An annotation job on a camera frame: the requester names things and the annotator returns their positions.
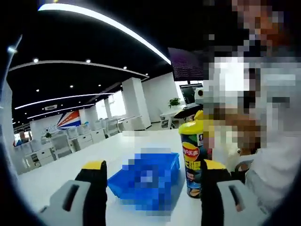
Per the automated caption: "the black flat desk object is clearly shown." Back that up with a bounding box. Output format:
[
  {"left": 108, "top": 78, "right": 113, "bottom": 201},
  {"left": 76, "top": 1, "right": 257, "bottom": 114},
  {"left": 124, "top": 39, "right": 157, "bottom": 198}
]
[{"left": 174, "top": 107, "right": 203, "bottom": 120}]

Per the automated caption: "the dark printed chip container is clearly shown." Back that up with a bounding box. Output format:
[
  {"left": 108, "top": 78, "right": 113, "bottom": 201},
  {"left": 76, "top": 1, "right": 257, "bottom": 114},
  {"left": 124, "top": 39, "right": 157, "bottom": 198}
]
[{"left": 180, "top": 131, "right": 205, "bottom": 199}]

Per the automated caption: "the row of white office desks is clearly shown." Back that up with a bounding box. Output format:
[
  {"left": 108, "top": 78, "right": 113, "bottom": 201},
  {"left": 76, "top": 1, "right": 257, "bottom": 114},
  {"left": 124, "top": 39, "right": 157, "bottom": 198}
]
[{"left": 14, "top": 115, "right": 151, "bottom": 175}]

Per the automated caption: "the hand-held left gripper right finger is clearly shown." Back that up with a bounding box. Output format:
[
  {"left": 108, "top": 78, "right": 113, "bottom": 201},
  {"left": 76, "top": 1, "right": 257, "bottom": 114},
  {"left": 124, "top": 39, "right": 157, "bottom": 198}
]
[{"left": 199, "top": 159, "right": 271, "bottom": 226}]

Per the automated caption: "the white table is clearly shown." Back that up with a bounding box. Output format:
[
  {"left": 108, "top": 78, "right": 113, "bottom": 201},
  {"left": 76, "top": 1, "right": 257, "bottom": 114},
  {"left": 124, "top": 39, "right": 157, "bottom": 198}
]
[{"left": 17, "top": 128, "right": 205, "bottom": 226}]

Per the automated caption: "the blue plastic box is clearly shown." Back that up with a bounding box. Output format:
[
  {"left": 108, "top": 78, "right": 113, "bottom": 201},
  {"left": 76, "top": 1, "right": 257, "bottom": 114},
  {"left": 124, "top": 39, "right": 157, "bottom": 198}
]
[{"left": 107, "top": 152, "right": 181, "bottom": 206}]

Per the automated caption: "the large green potted plant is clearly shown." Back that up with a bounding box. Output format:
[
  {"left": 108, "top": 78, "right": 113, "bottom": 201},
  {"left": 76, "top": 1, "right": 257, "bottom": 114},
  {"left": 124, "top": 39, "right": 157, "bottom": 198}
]
[{"left": 168, "top": 97, "right": 182, "bottom": 109}]

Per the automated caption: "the single white office desk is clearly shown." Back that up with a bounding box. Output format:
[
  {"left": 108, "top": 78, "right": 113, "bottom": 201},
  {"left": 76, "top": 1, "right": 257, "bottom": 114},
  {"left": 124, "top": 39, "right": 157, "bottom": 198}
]
[{"left": 159, "top": 108, "right": 189, "bottom": 129}]

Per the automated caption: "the large purple wall screen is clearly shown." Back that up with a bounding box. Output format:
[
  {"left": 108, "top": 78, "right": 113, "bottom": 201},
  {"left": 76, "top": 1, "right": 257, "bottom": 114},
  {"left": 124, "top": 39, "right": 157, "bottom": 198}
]
[{"left": 168, "top": 47, "right": 204, "bottom": 82}]

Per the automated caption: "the orange blue wall banner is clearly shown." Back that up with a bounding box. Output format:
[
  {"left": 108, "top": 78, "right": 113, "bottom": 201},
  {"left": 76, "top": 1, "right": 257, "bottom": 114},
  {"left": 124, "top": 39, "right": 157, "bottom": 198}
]
[{"left": 56, "top": 110, "right": 82, "bottom": 130}]

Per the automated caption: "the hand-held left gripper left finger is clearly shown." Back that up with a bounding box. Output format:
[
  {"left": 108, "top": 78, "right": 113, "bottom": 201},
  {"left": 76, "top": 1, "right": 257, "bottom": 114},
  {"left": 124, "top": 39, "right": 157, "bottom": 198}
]
[{"left": 39, "top": 160, "right": 108, "bottom": 226}]

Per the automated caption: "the dark computer monitor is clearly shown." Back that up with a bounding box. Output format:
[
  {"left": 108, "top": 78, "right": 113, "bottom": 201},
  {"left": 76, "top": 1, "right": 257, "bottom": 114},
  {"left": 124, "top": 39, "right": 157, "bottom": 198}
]
[{"left": 180, "top": 83, "right": 203, "bottom": 105}]

